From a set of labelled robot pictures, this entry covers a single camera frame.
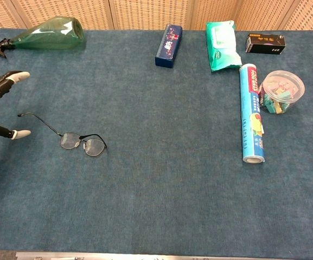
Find black wire-frame eyeglasses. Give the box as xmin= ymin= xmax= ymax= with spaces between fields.
xmin=17 ymin=112 xmax=108 ymax=157

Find green plastic spray bottle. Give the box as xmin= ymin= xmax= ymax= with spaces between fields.
xmin=0 ymin=16 xmax=86 ymax=60

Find woven beige folding screen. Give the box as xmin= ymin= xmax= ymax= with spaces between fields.
xmin=0 ymin=0 xmax=313 ymax=31

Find dark blue rectangular box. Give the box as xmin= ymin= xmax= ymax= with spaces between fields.
xmin=155 ymin=23 xmax=183 ymax=69

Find green wet wipes pack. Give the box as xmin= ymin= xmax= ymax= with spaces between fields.
xmin=205 ymin=20 xmax=243 ymax=73

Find blue food wrap roll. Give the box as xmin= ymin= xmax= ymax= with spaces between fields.
xmin=239 ymin=63 xmax=265 ymax=165

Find black cardboard box gold print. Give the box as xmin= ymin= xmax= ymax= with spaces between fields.
xmin=245 ymin=32 xmax=286 ymax=55

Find clear jar of coloured clips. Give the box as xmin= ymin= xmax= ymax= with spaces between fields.
xmin=258 ymin=70 xmax=305 ymax=115

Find silver aluminium table rail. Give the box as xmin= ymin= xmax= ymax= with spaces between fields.
xmin=15 ymin=251 xmax=295 ymax=260

